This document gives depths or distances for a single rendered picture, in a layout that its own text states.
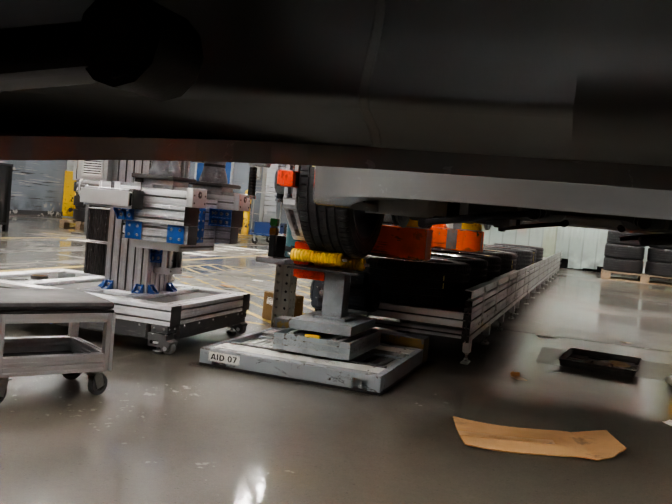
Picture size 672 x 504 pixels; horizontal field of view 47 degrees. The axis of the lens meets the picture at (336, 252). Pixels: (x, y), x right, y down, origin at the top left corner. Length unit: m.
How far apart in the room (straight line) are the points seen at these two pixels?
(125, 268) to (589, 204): 2.46
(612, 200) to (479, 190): 0.38
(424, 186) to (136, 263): 1.97
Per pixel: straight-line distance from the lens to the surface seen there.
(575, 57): 0.97
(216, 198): 4.11
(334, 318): 3.55
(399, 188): 2.44
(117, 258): 4.05
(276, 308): 4.31
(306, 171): 3.33
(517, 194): 2.36
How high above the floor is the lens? 0.73
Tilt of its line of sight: 3 degrees down
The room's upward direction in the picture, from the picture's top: 5 degrees clockwise
